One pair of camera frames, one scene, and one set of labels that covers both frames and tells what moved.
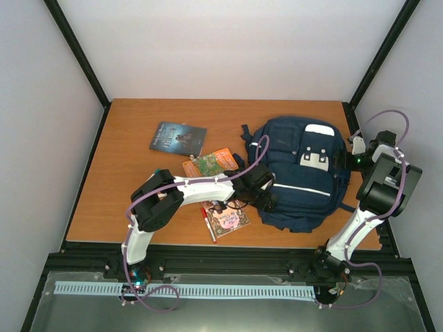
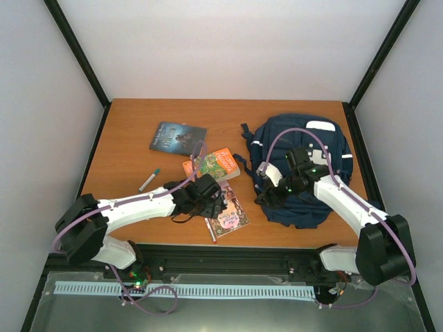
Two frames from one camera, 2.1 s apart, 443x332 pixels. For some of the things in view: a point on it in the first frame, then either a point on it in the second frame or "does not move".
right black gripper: [339, 157] -> [268, 194]
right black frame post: [350, 116] does not move
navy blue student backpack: [311, 160] does not move
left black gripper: [269, 202] -> [212, 208]
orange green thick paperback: [210, 164] does not move
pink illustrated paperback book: [232, 217] does not move
